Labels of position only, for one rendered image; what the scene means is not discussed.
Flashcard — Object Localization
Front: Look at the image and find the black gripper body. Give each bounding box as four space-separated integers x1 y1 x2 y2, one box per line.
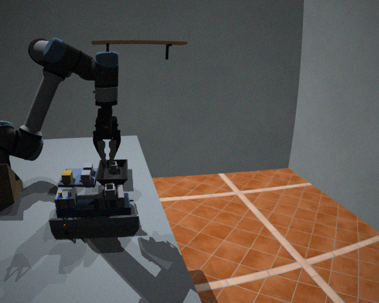
95 100 119 140

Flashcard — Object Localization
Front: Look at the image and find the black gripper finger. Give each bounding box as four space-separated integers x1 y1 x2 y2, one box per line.
93 131 108 169
108 130 121 168

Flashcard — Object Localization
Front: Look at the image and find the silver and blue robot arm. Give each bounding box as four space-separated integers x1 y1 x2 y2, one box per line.
0 38 119 167

